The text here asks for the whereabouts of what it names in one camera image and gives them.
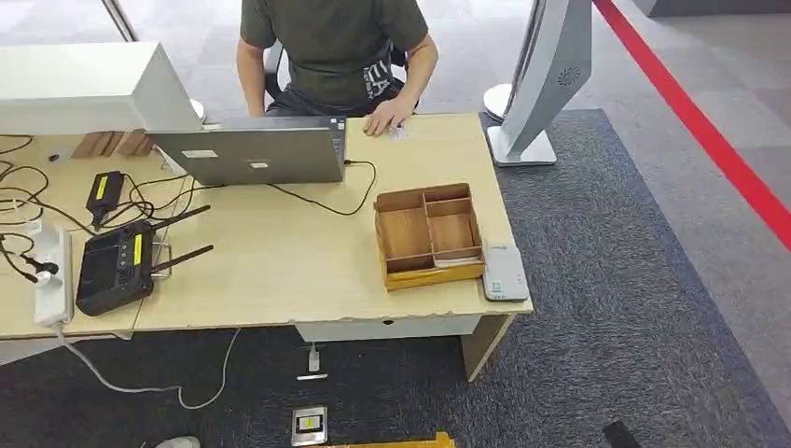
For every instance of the wooden compartment box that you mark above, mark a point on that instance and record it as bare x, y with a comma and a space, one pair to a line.
426, 238

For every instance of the white cards stack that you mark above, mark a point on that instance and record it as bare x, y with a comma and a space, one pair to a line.
458, 261

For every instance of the white card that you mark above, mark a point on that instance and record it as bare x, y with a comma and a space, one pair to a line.
397, 133

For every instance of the person's left hand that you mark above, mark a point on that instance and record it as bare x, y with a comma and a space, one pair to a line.
386, 116

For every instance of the white card reader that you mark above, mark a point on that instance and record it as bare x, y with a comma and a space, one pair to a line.
505, 275

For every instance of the pale wooden desk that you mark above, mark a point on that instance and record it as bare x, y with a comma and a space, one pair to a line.
278, 260

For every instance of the grey laptop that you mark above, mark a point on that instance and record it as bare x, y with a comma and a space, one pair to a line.
259, 154

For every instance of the round white stand base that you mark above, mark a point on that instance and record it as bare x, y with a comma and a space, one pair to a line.
496, 102

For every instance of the small white plug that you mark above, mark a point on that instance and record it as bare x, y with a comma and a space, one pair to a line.
314, 360

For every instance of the small white bar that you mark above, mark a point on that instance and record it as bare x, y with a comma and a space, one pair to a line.
312, 376

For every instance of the person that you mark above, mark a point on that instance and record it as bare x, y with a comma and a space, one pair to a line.
337, 49

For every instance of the white kiosk stand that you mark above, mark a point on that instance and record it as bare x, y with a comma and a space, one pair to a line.
547, 68

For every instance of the silver floor socket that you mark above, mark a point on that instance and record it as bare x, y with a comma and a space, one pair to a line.
309, 425

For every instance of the black remote controller with antennas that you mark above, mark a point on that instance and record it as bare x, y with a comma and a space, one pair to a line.
114, 272

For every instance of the black power adapter yellow label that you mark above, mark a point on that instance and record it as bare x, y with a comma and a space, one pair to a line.
105, 191

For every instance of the white shoe tip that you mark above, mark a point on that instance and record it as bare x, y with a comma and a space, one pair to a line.
179, 443

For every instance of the robot black foot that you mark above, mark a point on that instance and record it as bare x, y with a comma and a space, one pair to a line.
621, 436

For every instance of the metal pole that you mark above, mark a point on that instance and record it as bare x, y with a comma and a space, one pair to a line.
120, 20

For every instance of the white box-shaped device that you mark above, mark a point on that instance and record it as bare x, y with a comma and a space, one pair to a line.
80, 86

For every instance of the white power strip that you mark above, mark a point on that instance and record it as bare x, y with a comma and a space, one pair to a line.
54, 290

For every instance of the black plug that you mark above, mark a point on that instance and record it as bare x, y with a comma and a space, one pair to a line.
42, 266

